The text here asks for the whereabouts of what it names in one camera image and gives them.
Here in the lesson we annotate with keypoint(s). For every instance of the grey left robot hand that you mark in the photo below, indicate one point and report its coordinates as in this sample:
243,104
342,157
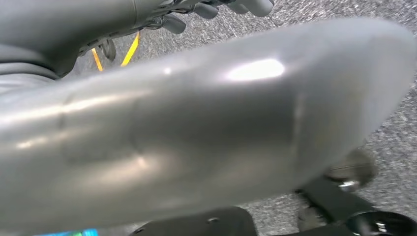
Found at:
81,19

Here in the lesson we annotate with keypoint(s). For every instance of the grey caster wheel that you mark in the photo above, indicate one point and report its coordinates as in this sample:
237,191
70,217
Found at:
355,166
109,49

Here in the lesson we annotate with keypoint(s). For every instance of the yellow floor tape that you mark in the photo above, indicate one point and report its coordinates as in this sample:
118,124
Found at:
130,52

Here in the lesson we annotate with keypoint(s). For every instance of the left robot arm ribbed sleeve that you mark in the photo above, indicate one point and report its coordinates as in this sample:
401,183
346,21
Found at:
19,75

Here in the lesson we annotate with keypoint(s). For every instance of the grey robot body shell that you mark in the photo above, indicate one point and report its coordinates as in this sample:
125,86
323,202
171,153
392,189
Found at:
195,130

